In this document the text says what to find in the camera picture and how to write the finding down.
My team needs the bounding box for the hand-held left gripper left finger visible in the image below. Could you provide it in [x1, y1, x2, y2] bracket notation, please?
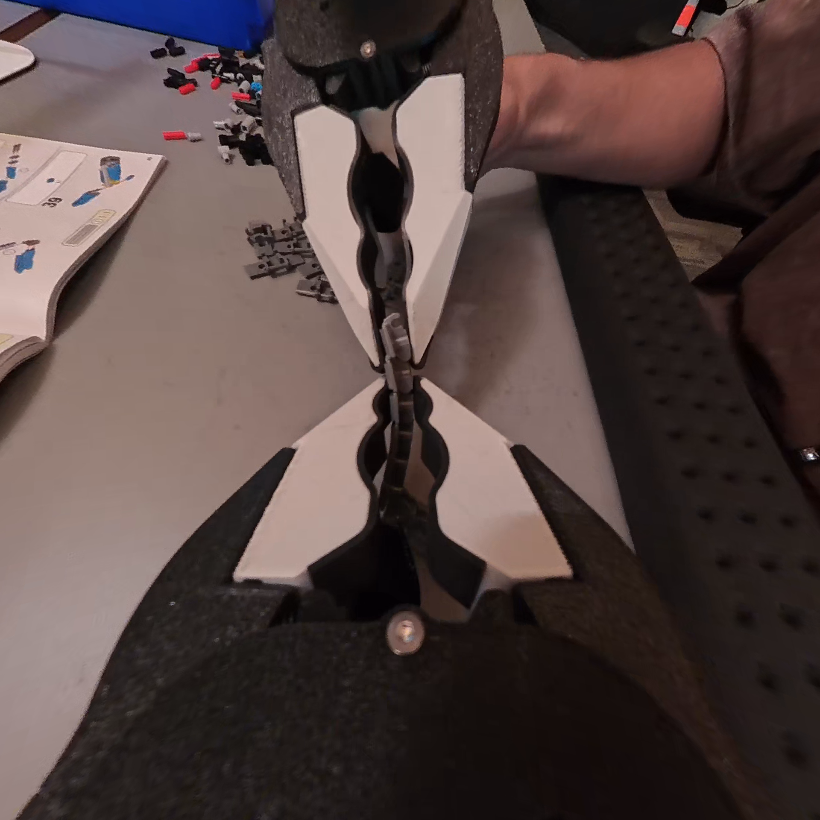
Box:
[233, 375, 393, 606]

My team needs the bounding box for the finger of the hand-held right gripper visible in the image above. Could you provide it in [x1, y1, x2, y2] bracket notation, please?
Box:
[392, 72, 475, 369]
[293, 104, 388, 372]

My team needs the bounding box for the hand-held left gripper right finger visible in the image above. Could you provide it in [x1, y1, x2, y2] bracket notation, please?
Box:
[413, 375, 575, 606]

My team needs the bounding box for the pile of grey links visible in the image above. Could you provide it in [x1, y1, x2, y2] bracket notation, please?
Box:
[242, 218, 339, 305]

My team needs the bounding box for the grey toy track chain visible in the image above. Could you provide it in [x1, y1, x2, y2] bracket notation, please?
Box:
[382, 365, 424, 513]

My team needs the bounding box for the single grey track link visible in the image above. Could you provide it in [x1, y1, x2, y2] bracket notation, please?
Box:
[380, 313, 411, 379]

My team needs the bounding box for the person's right forearm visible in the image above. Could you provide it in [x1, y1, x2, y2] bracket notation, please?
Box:
[490, 38, 731, 187]

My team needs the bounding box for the grey desk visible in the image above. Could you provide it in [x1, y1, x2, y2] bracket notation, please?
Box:
[0, 0, 635, 814]

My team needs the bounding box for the pile of small building bricks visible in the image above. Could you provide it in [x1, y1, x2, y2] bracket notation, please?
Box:
[149, 37, 276, 167]

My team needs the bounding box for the black perforated pad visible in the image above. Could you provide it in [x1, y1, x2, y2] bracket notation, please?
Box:
[538, 173, 820, 820]

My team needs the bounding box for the blue storage bin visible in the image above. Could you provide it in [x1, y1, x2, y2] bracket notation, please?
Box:
[19, 0, 276, 52]

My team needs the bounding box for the open instruction booklet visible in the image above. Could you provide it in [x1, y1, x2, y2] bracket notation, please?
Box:
[0, 132, 169, 382]

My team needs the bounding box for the white laptop stand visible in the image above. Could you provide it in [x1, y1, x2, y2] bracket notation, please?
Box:
[0, 40, 36, 83]

